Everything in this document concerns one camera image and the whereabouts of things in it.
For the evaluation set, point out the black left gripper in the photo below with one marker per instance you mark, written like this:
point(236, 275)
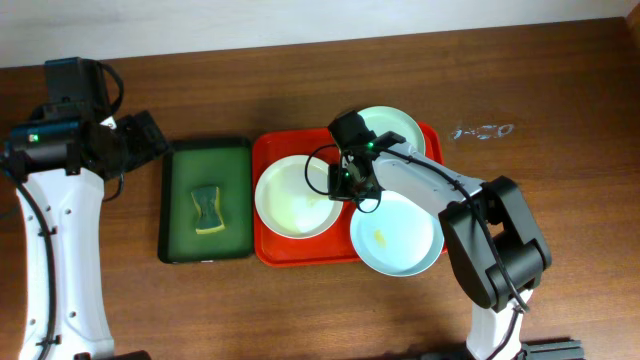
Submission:
point(145, 138)

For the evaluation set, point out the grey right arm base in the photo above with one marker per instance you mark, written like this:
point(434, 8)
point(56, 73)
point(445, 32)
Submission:
point(562, 350)

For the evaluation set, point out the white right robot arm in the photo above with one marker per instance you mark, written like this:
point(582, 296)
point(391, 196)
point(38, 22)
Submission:
point(496, 249)

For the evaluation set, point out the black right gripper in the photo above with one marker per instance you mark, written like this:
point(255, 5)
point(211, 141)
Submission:
point(343, 190)

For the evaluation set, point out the green and yellow sponge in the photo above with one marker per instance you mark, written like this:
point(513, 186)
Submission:
point(207, 202)

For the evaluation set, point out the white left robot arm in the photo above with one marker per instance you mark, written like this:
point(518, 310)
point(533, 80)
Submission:
point(59, 169)

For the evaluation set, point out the light green plate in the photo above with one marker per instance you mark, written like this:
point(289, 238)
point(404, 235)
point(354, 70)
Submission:
point(382, 119)

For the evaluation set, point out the white plate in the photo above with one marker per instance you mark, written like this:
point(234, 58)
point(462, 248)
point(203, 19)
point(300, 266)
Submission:
point(290, 198)

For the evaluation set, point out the red plastic tray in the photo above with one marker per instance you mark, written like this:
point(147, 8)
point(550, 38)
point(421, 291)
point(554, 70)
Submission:
point(333, 245)

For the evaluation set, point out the light blue plate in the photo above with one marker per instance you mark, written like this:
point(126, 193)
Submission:
point(395, 237)

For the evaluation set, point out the green tray with black rim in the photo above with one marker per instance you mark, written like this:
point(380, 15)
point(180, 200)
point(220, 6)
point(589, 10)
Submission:
point(224, 162)

